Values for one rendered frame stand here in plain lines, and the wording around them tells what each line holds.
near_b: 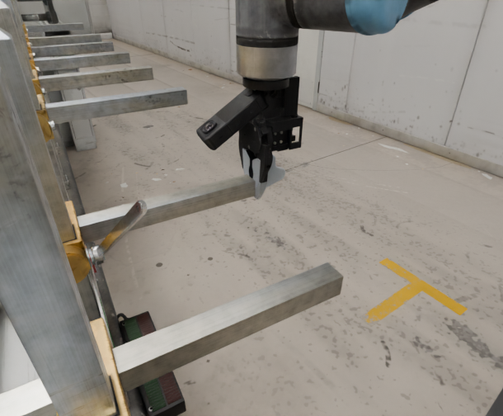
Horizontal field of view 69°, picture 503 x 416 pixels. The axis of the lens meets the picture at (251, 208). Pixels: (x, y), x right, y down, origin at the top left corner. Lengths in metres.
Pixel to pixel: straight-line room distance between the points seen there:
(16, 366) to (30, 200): 0.56
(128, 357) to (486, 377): 1.36
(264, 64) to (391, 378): 1.17
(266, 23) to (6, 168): 0.40
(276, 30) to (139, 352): 0.42
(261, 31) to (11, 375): 0.64
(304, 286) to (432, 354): 1.17
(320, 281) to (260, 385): 0.95
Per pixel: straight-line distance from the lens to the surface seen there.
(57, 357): 0.28
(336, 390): 1.38
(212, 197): 0.60
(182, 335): 0.39
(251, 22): 0.54
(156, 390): 0.54
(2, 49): 0.44
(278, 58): 0.54
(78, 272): 0.52
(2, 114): 0.19
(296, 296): 0.42
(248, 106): 0.57
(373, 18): 0.48
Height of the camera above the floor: 1.15
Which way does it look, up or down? 32 degrees down
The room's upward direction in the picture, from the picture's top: straight up
